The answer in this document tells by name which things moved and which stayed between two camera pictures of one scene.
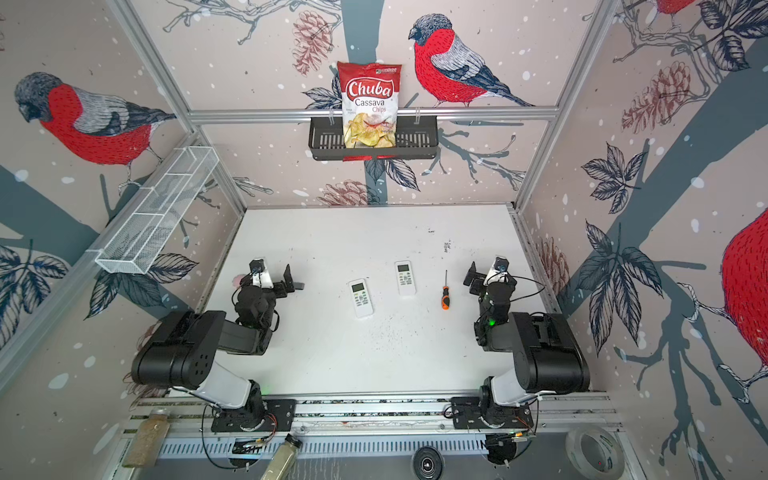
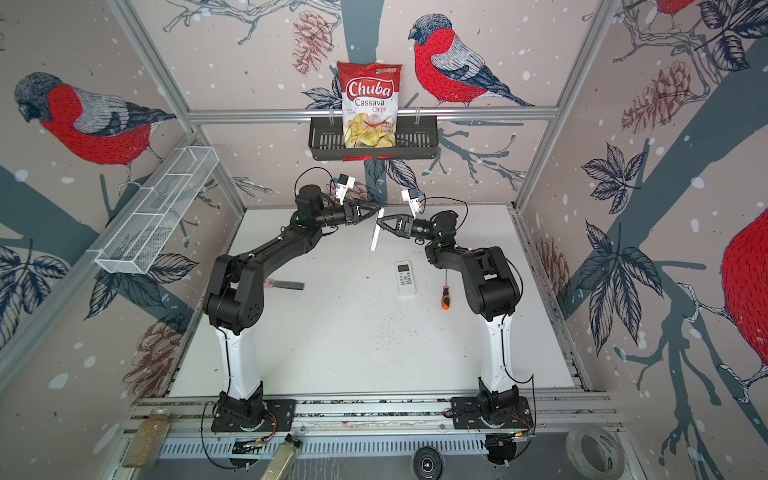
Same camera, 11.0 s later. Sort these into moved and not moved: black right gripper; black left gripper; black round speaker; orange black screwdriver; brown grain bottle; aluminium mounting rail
Moved: black left gripper; black right gripper
Not moved: black round speaker; aluminium mounting rail; orange black screwdriver; brown grain bottle
